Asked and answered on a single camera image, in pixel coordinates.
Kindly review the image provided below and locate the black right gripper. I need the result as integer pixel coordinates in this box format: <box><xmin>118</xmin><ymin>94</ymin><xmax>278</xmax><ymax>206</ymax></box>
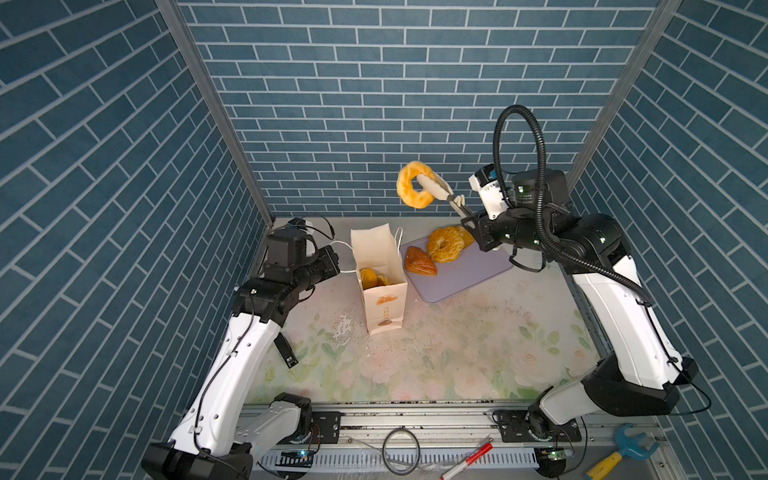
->
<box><xmin>461</xmin><ymin>201</ymin><xmax>549</xmax><ymax>255</ymax></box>

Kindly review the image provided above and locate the striped croissant fake bread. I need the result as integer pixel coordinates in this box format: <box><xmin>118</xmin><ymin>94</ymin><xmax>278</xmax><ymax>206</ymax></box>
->
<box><xmin>359</xmin><ymin>268</ymin><xmax>378</xmax><ymax>290</ymax></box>

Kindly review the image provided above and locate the printed paper bag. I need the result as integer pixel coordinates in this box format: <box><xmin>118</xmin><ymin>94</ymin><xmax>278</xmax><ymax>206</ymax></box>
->
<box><xmin>350</xmin><ymin>224</ymin><xmax>408</xmax><ymax>335</ymax></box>

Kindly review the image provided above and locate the glazed ring donut bread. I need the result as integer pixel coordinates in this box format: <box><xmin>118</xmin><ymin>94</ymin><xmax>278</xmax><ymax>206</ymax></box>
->
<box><xmin>396</xmin><ymin>161</ymin><xmax>436</xmax><ymax>209</ymax></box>

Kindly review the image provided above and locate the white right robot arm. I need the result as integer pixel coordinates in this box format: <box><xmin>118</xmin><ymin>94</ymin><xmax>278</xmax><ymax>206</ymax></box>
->
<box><xmin>462</xmin><ymin>165</ymin><xmax>699</xmax><ymax>440</ymax></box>

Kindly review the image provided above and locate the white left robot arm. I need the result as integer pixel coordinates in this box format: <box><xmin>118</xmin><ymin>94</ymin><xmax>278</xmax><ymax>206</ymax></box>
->
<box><xmin>141</xmin><ymin>218</ymin><xmax>340</xmax><ymax>479</ymax></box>

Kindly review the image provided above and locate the orange brown fake bread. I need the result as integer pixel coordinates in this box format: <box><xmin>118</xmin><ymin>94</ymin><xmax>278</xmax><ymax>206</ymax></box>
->
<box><xmin>404</xmin><ymin>246</ymin><xmax>438</xmax><ymax>276</ymax></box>

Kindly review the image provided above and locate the lilac plastic tray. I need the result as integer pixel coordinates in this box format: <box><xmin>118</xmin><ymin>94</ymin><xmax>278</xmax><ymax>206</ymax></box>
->
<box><xmin>406</xmin><ymin>243</ymin><xmax>512</xmax><ymax>303</ymax></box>

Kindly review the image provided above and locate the small black device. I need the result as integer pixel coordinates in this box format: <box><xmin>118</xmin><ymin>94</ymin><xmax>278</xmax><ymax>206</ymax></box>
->
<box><xmin>274</xmin><ymin>333</ymin><xmax>299</xmax><ymax>369</ymax></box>

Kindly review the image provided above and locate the red white marker pen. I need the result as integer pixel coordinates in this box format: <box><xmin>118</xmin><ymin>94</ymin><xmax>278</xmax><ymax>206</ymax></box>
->
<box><xmin>440</xmin><ymin>441</ymin><xmax>493</xmax><ymax>480</ymax></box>

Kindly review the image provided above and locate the blue yellow toy wrench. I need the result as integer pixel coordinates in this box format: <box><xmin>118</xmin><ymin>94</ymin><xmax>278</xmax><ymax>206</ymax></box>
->
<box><xmin>585</xmin><ymin>423</ymin><xmax>659</xmax><ymax>480</ymax></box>

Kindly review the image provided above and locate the black corrugated cable hose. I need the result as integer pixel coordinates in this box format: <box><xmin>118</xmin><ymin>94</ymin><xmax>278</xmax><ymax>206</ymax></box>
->
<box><xmin>492</xmin><ymin>104</ymin><xmax>655</xmax><ymax>307</ymax></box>

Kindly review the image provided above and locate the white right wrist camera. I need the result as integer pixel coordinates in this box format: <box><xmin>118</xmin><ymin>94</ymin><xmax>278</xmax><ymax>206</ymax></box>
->
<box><xmin>469</xmin><ymin>164</ymin><xmax>508</xmax><ymax>220</ymax></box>

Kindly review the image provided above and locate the large wrinkled ring bread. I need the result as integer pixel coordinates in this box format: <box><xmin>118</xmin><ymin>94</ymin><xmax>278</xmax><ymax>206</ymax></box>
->
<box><xmin>427</xmin><ymin>226</ymin><xmax>466</xmax><ymax>263</ymax></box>

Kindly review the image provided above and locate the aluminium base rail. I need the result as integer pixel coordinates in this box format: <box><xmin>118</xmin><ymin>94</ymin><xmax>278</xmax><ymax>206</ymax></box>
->
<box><xmin>251</xmin><ymin>401</ymin><xmax>675</xmax><ymax>479</ymax></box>

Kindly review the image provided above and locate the grey coiled cable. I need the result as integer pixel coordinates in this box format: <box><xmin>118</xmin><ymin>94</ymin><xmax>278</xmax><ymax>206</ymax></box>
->
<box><xmin>382</xmin><ymin>427</ymin><xmax>422</xmax><ymax>476</ymax></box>

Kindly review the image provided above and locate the metal corner frame post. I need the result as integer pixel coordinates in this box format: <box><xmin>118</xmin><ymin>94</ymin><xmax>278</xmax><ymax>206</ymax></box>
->
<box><xmin>566</xmin><ymin>0</ymin><xmax>682</xmax><ymax>191</ymax></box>

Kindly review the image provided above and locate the left metal corner post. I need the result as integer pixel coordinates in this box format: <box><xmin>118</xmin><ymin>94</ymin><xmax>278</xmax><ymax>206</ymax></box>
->
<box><xmin>155</xmin><ymin>0</ymin><xmax>274</xmax><ymax>229</ymax></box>

